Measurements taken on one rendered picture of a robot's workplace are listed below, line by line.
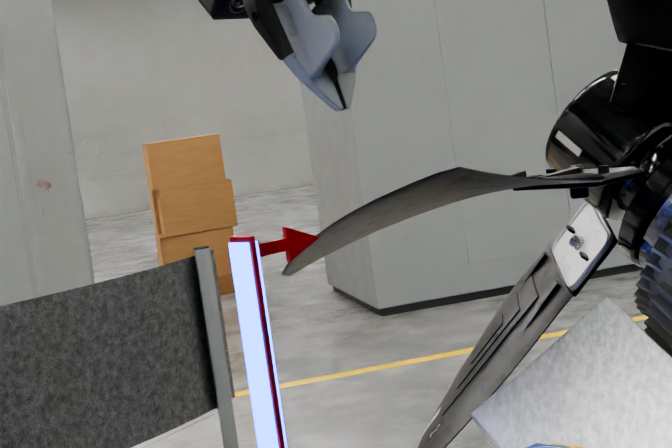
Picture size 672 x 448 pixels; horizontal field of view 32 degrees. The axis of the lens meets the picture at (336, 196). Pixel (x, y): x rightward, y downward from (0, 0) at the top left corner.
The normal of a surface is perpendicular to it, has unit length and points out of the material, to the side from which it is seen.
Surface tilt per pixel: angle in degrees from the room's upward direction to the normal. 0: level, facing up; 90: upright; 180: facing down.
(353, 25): 87
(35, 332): 90
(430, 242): 90
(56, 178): 90
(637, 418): 55
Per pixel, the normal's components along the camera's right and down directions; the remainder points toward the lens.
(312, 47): -0.76, 0.22
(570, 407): -0.29, -0.48
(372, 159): 0.22, 0.04
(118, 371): 0.79, -0.07
